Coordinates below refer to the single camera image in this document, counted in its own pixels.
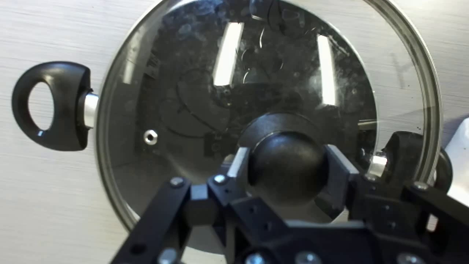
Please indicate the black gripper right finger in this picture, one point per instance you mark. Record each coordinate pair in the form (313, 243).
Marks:
(407, 212)

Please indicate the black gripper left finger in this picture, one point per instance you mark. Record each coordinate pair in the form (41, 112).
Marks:
(162, 230)

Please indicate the glass lid with black knob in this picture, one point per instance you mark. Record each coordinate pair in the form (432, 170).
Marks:
(196, 80)

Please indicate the black cooking pot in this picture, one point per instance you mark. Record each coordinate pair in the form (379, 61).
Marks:
(76, 108)

